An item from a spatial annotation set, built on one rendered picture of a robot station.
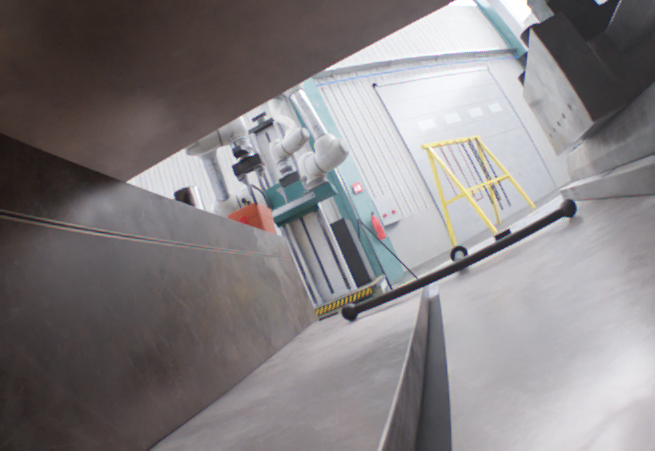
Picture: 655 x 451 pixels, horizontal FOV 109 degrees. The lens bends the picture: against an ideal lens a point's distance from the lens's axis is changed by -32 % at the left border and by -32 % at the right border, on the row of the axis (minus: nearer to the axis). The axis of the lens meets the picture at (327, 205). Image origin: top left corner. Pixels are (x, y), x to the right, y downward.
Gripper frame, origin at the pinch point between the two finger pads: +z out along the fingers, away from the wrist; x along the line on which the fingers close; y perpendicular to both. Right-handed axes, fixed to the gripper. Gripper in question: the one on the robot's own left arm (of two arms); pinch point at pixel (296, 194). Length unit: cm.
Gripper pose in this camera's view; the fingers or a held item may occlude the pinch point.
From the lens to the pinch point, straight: 206.9
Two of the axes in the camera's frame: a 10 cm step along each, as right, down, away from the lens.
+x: 8.9, -4.3, -1.5
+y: -2.2, -1.4, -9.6
